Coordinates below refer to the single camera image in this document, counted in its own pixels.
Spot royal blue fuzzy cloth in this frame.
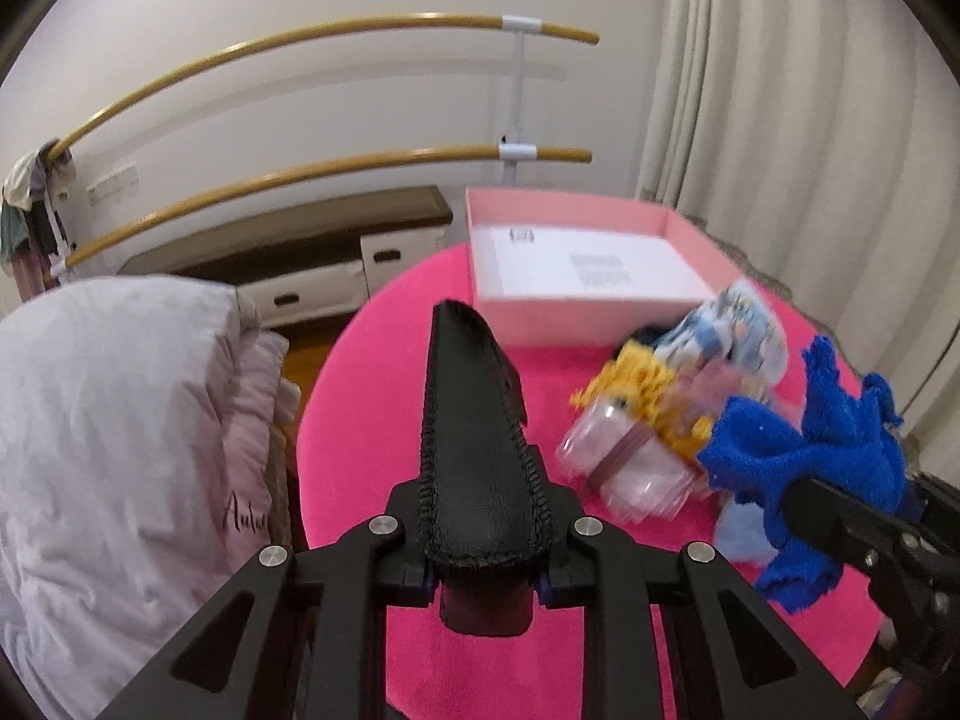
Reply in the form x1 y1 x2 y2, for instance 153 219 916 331
698 335 907 614

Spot clear plastic bag maroon band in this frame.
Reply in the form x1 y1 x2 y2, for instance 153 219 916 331
555 397 709 523

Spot black leather pouch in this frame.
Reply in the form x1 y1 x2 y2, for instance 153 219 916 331
418 299 553 571

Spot yellow crocheted cloth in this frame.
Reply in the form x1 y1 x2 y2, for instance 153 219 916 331
569 341 716 466

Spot light blue cloth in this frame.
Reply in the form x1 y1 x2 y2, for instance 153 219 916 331
715 497 778 567

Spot grey white duvet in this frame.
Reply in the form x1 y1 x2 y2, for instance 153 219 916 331
2 277 298 718

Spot blue white patterned cloth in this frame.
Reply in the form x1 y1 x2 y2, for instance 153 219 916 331
652 278 789 387

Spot dark top white cabinet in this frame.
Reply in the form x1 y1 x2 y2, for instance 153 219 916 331
119 185 454 328

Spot pink cardboard box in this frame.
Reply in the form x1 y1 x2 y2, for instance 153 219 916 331
466 188 742 348

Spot cream curtain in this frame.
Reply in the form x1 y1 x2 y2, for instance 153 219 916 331
636 0 958 472

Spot clothes hanging on bar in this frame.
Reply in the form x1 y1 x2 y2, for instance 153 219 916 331
2 140 76 302

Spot lower wooden ballet bar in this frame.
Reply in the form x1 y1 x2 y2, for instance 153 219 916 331
52 143 592 278

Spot wooden ballet bar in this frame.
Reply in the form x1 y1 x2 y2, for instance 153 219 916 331
47 13 601 161
52 143 592 278

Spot white ballet bar stand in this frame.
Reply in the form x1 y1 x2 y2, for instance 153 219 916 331
500 15 544 187

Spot upper wooden ballet bar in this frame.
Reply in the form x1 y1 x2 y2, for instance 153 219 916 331
47 13 601 161

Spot white wall socket strip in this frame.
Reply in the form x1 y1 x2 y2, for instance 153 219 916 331
86 163 140 208

